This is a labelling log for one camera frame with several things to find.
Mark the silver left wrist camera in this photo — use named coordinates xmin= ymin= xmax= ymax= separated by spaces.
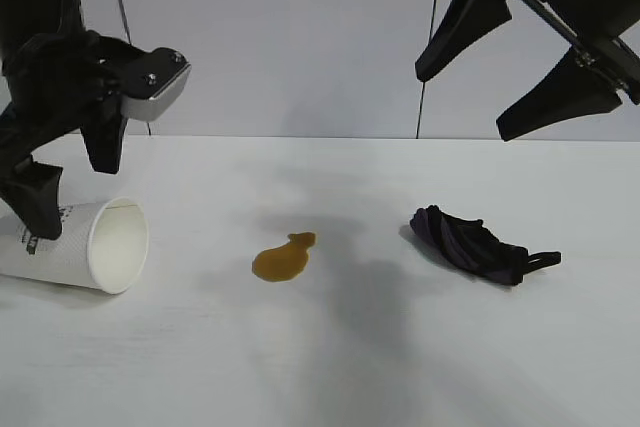
xmin=120 ymin=48 xmax=193 ymax=123

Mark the brown liquid spill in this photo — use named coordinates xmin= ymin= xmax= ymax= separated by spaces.
xmin=250 ymin=231 xmax=318 ymax=283

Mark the white paper cup green logo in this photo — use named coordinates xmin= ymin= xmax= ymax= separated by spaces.
xmin=0 ymin=196 xmax=150 ymax=296

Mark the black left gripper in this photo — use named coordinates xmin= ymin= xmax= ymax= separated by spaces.
xmin=0 ymin=29 xmax=151 ymax=241

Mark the dark purple black cloth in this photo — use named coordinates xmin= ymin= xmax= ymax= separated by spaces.
xmin=409 ymin=204 xmax=562 ymax=287

